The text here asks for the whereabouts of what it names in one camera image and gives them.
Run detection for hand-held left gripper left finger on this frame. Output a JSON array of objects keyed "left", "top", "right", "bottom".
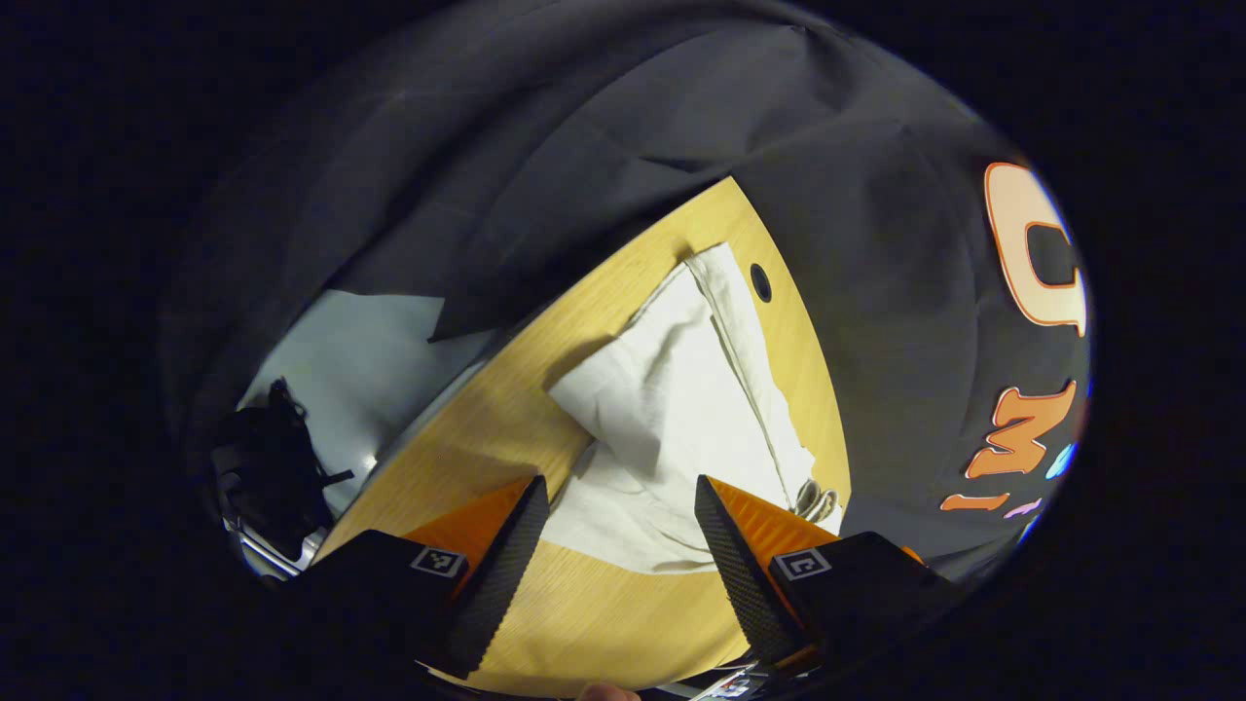
[{"left": 288, "top": 473, "right": 551, "bottom": 682}]

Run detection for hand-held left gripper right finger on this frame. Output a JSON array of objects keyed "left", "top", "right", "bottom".
[{"left": 694, "top": 473, "right": 963, "bottom": 675}]

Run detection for white jeans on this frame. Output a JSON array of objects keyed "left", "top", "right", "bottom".
[{"left": 540, "top": 241, "right": 846, "bottom": 575}]

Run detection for grey office chair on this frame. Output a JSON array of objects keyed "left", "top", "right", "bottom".
[{"left": 222, "top": 516, "right": 332, "bottom": 583}]

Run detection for black bag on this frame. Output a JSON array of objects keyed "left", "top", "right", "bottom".
[{"left": 207, "top": 378, "right": 356, "bottom": 561}]

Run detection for black backdrop cloth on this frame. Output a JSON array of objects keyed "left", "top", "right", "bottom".
[{"left": 161, "top": 0, "right": 1093, "bottom": 585}]

